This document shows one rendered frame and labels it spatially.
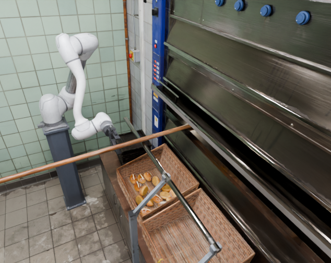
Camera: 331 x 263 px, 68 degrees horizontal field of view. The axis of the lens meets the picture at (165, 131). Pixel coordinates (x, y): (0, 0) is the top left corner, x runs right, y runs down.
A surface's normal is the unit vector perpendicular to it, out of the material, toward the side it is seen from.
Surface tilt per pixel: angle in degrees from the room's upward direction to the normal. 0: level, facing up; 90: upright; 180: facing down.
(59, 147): 90
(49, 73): 90
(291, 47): 90
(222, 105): 70
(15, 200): 0
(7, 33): 90
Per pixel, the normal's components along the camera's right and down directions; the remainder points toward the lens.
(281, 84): -0.83, -0.06
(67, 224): 0.04, -0.82
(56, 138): 0.51, 0.50
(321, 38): -0.89, 0.23
